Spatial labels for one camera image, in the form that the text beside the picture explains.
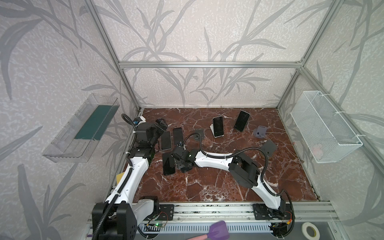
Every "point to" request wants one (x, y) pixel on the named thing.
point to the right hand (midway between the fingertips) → (181, 156)
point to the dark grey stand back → (197, 136)
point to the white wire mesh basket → (328, 136)
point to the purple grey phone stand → (260, 132)
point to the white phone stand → (212, 128)
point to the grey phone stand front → (269, 147)
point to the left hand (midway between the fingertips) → (162, 117)
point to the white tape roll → (304, 227)
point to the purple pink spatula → (218, 231)
